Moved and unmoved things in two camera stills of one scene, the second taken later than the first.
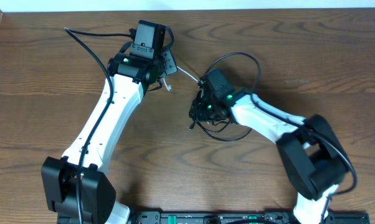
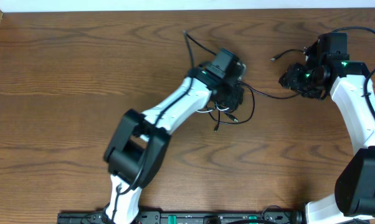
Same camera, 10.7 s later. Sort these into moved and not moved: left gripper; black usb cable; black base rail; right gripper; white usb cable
Moved: right gripper; white usb cable; black usb cable; left gripper
Not moved: black base rail
